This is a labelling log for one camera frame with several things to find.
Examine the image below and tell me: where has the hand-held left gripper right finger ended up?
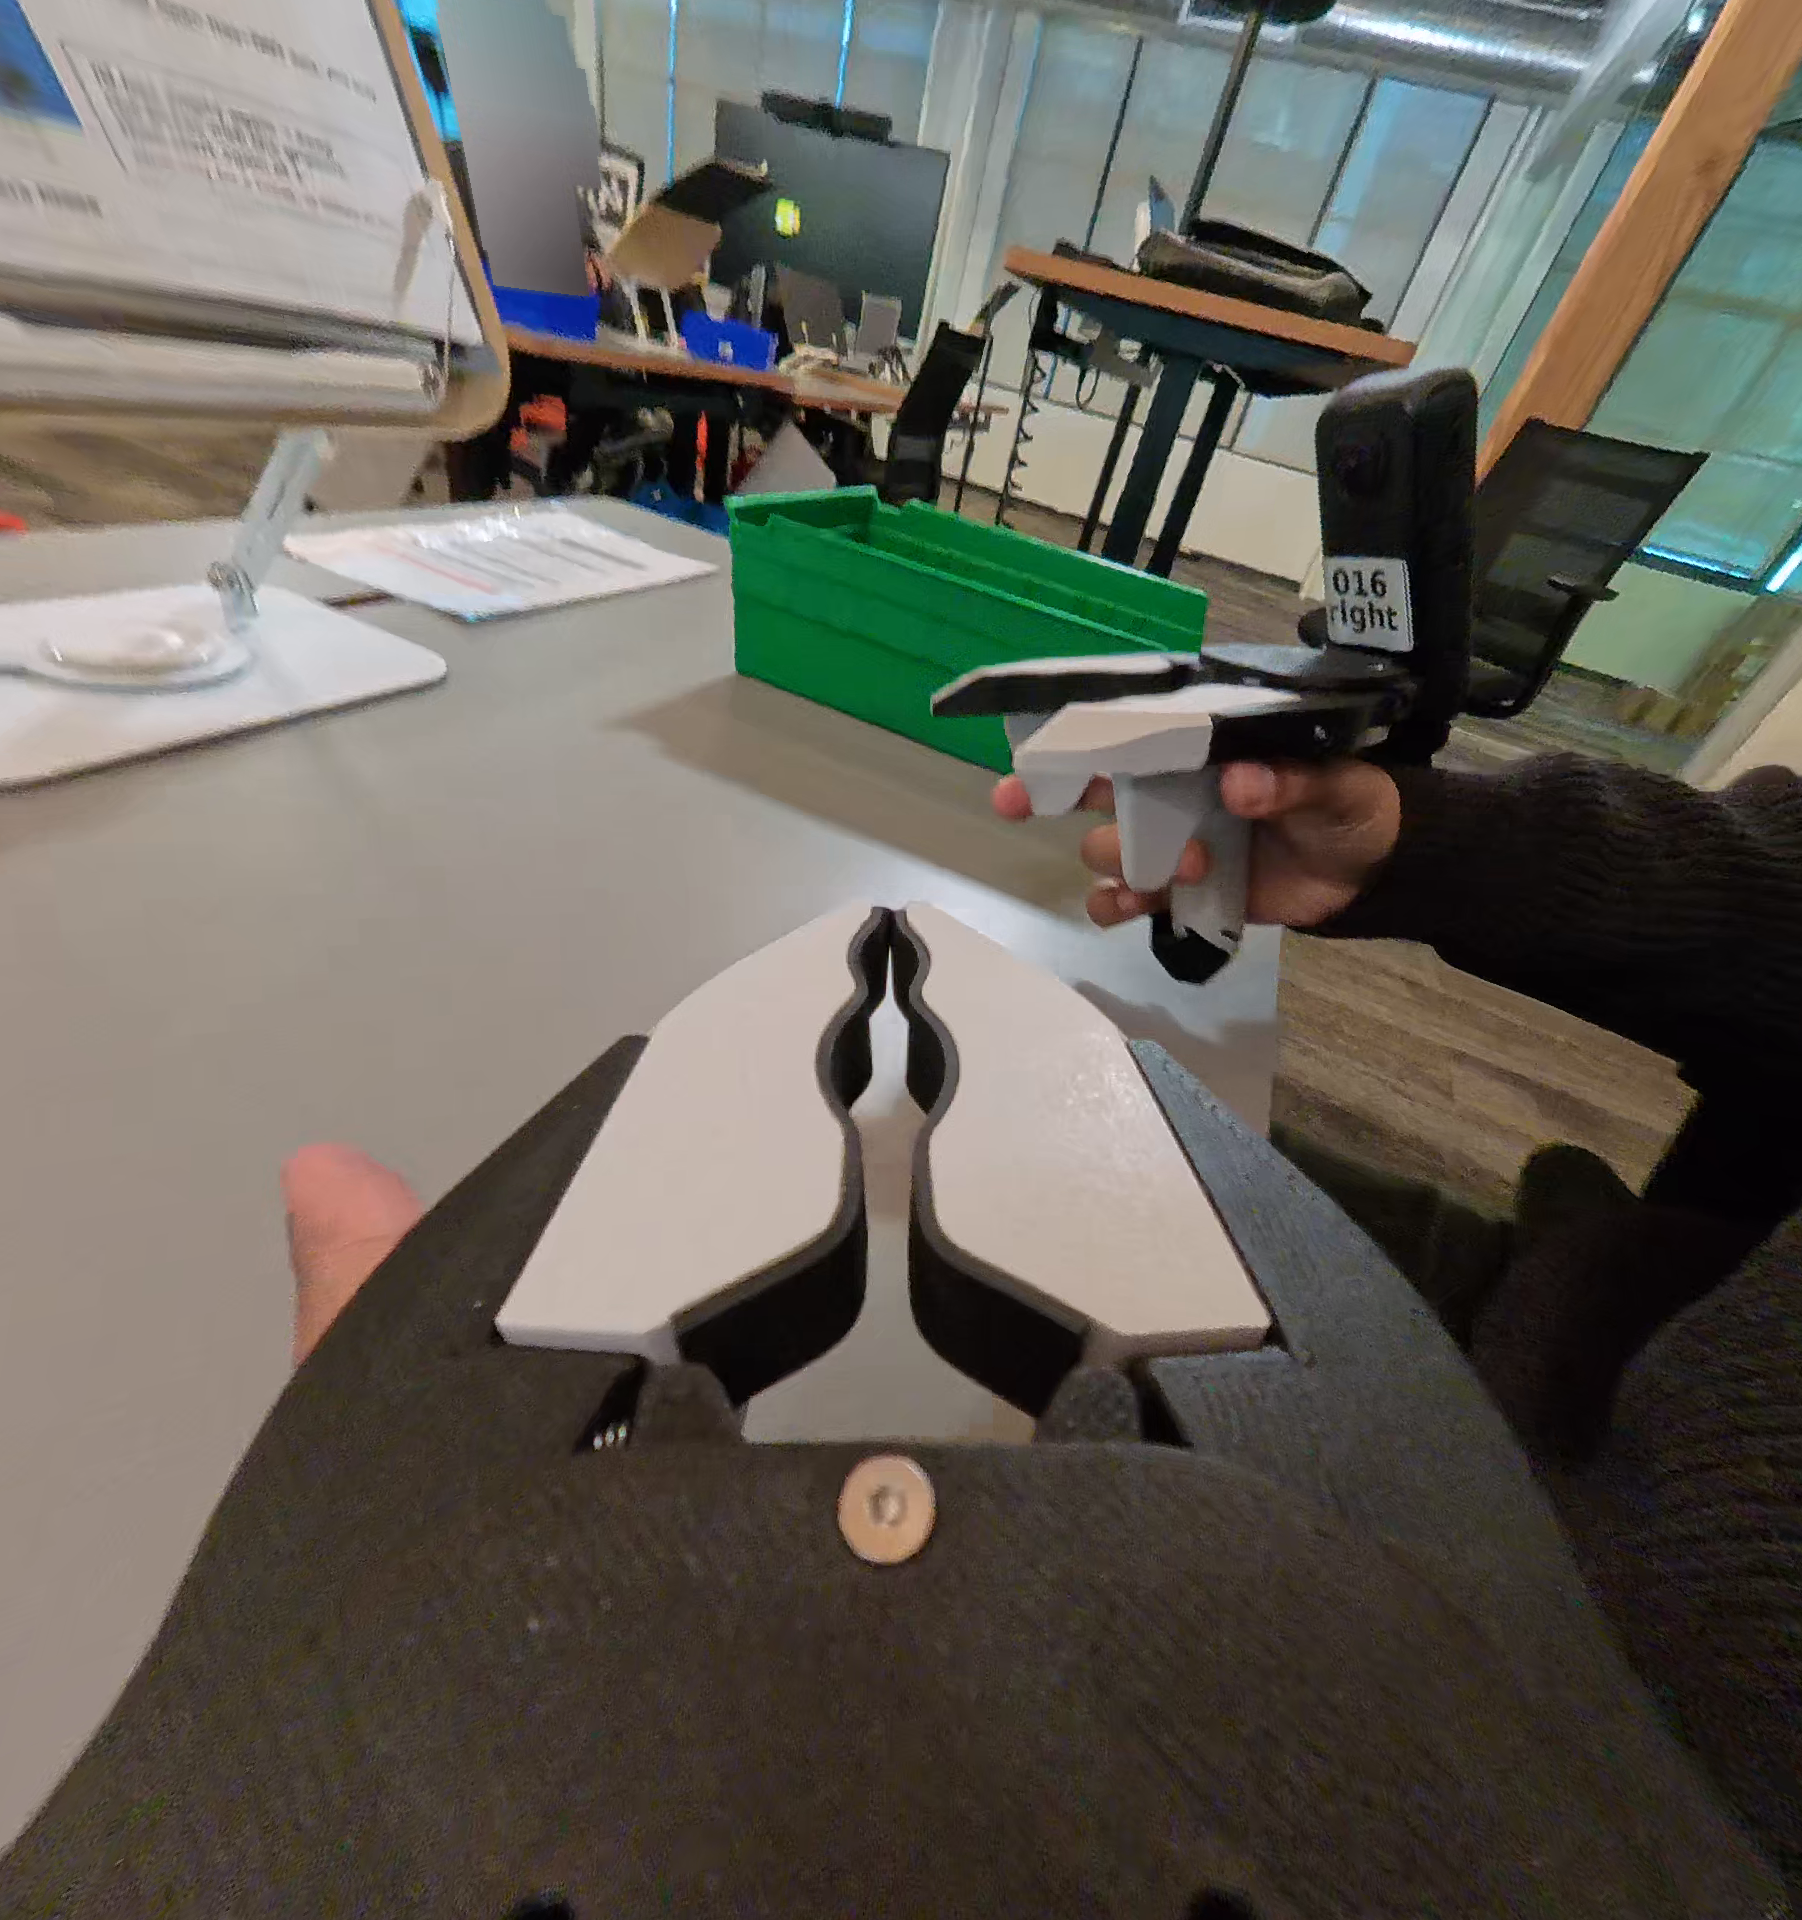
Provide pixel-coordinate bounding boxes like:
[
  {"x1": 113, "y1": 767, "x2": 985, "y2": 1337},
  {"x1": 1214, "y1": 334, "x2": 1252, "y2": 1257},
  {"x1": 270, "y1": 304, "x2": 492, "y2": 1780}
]
[{"x1": 894, "y1": 901, "x2": 1274, "y2": 1414}]

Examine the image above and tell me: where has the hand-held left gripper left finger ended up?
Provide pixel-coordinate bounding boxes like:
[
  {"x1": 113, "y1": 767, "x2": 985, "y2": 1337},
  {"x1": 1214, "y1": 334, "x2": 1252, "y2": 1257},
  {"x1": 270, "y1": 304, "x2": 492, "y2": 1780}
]
[{"x1": 492, "y1": 901, "x2": 899, "y2": 1409}]

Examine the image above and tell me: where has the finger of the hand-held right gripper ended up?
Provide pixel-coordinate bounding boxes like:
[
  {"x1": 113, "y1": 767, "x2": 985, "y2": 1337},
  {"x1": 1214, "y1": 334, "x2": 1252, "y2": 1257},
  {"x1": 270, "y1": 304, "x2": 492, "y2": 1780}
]
[
  {"x1": 927, "y1": 653, "x2": 1206, "y2": 724},
  {"x1": 1007, "y1": 687, "x2": 1303, "y2": 822}
]

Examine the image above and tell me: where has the green storage bin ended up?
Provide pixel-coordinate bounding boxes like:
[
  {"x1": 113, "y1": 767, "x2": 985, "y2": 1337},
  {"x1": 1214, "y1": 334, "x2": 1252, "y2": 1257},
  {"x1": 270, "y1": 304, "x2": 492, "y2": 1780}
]
[{"x1": 729, "y1": 484, "x2": 1214, "y2": 775}]

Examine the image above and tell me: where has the person's right forearm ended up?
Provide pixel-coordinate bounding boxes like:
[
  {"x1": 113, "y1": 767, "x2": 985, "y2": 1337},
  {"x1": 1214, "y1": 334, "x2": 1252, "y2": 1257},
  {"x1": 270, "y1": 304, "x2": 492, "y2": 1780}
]
[{"x1": 1338, "y1": 750, "x2": 1802, "y2": 1081}]

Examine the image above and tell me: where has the grey desk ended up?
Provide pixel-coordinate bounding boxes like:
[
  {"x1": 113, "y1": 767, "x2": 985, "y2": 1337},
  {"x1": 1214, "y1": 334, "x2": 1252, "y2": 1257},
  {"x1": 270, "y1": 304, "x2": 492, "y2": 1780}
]
[{"x1": 0, "y1": 493, "x2": 1279, "y2": 1868}]

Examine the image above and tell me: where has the person's right hand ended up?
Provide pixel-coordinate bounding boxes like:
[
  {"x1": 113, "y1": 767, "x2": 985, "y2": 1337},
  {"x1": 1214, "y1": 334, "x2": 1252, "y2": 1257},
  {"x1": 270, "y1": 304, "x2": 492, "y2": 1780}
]
[{"x1": 991, "y1": 760, "x2": 1404, "y2": 932}]

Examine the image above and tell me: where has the person's left hand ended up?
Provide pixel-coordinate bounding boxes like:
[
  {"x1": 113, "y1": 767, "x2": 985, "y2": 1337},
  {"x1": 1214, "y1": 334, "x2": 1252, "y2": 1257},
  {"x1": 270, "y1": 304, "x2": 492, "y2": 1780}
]
[{"x1": 280, "y1": 1134, "x2": 429, "y2": 1374}]

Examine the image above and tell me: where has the black office chair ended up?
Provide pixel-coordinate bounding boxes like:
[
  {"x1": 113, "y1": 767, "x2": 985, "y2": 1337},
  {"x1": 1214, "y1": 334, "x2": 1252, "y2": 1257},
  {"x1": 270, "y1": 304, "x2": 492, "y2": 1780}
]
[
  {"x1": 873, "y1": 321, "x2": 991, "y2": 509},
  {"x1": 1452, "y1": 418, "x2": 1710, "y2": 731}
]

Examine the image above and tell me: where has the background work table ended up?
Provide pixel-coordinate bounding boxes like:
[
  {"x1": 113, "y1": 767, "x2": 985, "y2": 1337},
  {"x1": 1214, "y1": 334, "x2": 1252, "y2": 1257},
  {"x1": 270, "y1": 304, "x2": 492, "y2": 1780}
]
[
  {"x1": 507, "y1": 321, "x2": 1012, "y2": 423},
  {"x1": 1007, "y1": 245, "x2": 1419, "y2": 583}
]

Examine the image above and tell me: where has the black bag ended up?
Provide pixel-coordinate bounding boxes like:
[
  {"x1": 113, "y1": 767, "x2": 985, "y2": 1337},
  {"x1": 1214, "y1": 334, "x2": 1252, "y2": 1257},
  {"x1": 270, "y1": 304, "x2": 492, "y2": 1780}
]
[{"x1": 1126, "y1": 216, "x2": 1370, "y2": 326}]

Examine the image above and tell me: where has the grey box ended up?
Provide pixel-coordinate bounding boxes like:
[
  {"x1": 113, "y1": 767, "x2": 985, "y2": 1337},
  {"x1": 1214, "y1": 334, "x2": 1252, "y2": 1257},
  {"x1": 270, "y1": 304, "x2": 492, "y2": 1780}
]
[{"x1": 746, "y1": 423, "x2": 842, "y2": 498}]

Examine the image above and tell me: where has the large black screen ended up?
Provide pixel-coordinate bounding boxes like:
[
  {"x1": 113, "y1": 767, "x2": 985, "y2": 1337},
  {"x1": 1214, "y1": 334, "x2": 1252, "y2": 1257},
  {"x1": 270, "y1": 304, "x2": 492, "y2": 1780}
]
[{"x1": 708, "y1": 94, "x2": 957, "y2": 350}]

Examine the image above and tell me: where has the white paper card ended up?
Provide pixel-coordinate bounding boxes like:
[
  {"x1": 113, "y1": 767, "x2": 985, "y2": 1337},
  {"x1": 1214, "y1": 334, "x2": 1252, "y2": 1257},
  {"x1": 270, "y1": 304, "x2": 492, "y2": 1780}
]
[{"x1": 281, "y1": 498, "x2": 723, "y2": 621}]

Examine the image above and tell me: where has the tan and black board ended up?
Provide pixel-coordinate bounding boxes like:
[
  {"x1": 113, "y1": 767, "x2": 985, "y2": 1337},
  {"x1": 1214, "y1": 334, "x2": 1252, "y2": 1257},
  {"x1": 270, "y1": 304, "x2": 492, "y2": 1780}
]
[{"x1": 602, "y1": 161, "x2": 778, "y2": 301}]

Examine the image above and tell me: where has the wooden document stand white base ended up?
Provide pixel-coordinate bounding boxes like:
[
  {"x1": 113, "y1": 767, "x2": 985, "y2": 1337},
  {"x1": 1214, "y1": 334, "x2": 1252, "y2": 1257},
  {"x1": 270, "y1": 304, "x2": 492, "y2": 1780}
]
[{"x1": 0, "y1": 0, "x2": 511, "y2": 798}]

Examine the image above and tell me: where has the printed instruction sheet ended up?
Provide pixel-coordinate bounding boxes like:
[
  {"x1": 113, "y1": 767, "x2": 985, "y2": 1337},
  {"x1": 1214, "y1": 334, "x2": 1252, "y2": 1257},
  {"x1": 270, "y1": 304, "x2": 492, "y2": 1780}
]
[{"x1": 0, "y1": 0, "x2": 459, "y2": 326}]

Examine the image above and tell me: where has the wooden post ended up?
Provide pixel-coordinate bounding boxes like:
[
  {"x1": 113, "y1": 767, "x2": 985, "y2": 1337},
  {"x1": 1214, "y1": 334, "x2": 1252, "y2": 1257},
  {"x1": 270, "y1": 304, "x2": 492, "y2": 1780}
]
[{"x1": 1476, "y1": 0, "x2": 1802, "y2": 470}]

